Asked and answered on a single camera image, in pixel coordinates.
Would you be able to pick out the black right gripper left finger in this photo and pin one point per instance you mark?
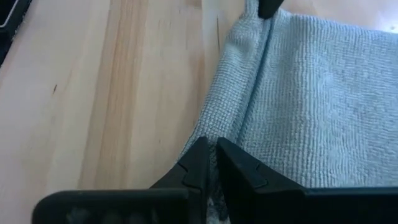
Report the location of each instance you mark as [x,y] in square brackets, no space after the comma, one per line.
[196,168]

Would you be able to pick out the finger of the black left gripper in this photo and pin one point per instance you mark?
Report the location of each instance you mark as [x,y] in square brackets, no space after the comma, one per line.
[269,7]

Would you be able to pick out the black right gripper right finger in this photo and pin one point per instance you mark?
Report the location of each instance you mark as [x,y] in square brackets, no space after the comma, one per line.
[245,180]

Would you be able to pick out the grey microfiber towel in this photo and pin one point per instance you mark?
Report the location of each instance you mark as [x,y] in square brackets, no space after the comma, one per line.
[311,93]

